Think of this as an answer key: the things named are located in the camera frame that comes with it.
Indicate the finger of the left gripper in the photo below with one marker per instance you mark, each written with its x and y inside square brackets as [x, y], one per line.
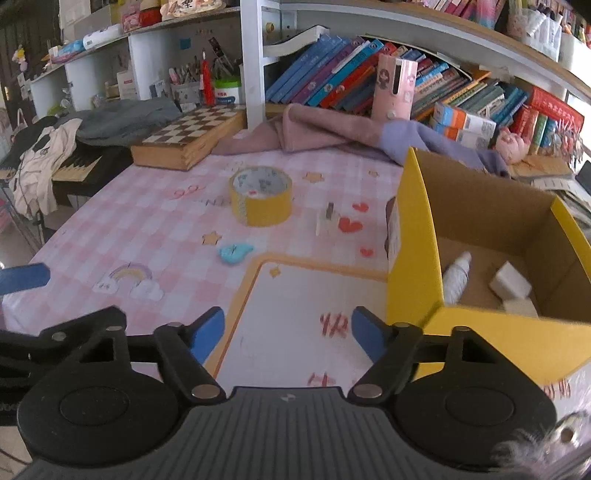
[22, 278]

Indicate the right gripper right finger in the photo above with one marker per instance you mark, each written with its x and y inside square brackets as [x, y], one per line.
[391, 349]

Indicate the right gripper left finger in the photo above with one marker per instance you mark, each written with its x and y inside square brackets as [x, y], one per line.
[183, 350]

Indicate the white blue spray bottle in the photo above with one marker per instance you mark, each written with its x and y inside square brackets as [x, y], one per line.
[455, 278]

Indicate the white rectangular block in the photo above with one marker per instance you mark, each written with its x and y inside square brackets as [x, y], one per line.
[509, 284]

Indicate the beige cylindrical roll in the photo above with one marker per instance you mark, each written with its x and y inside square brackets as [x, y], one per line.
[520, 307]

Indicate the cream shirt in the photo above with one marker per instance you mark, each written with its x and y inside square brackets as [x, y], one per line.
[31, 185]

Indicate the light blue toy clock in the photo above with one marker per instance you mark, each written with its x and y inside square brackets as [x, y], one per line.
[234, 253]

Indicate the pink checkered tablecloth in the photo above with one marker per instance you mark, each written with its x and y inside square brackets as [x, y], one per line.
[148, 244]

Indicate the yellow cardboard box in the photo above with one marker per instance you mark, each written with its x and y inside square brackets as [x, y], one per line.
[442, 209]

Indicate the black keyboard piano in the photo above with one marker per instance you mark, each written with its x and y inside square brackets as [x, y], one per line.
[85, 172]

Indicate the yellow tape roll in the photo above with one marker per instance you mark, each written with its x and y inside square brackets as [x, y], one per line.
[261, 196]

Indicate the grey garment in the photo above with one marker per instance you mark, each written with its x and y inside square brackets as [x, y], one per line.
[124, 122]

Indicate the wooden chess board box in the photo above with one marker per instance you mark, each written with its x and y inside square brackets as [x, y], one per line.
[183, 143]

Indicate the lavender cloth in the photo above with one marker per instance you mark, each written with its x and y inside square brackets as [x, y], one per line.
[438, 143]

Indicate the orange white medicine boxes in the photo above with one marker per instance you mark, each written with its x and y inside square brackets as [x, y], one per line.
[467, 129]

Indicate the pink pig plush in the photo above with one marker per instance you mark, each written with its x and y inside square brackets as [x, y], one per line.
[511, 147]

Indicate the stack of papers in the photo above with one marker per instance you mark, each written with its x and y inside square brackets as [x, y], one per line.
[553, 175]

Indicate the pink cloth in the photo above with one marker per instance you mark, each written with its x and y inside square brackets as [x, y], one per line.
[301, 129]

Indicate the white pen holder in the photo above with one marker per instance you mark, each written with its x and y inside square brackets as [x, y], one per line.
[186, 96]

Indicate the red bottle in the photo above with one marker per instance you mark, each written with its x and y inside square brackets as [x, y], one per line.
[206, 81]

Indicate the pink cylindrical box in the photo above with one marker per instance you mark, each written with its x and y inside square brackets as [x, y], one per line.
[395, 89]

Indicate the green lid white jar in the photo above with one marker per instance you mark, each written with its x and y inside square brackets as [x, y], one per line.
[228, 91]

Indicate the red book set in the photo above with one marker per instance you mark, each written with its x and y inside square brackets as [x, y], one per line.
[548, 124]

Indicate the row of leaning books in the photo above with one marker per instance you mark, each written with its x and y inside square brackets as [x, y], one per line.
[340, 73]

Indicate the white bookshelf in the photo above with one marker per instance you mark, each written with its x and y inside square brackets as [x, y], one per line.
[252, 30]

